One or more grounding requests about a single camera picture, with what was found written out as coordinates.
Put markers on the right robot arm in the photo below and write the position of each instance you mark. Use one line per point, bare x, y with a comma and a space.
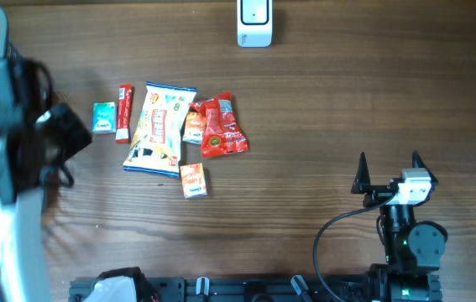
413, 249

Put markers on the red snack packet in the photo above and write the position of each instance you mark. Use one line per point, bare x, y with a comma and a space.
222, 133

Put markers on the white barcode scanner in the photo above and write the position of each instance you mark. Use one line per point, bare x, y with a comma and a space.
254, 23

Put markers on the small orange box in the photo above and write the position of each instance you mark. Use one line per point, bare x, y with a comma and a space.
193, 180
195, 125

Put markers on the large yellow snack bag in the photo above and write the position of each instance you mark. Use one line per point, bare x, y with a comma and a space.
156, 144

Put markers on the small orange box upper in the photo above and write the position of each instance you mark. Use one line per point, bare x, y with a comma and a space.
195, 125

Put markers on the small teal box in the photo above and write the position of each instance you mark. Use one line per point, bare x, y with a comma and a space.
104, 117

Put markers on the red stick packet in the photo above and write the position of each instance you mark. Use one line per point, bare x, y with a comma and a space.
124, 112

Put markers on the small orange box lower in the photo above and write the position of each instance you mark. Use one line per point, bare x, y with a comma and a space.
193, 180

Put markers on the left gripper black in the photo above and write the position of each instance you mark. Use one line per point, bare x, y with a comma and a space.
80, 136

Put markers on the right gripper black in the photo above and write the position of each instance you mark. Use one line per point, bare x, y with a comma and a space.
363, 179

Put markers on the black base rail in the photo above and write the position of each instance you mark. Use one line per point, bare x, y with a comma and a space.
343, 287

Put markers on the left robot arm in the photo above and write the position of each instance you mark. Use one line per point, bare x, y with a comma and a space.
37, 137

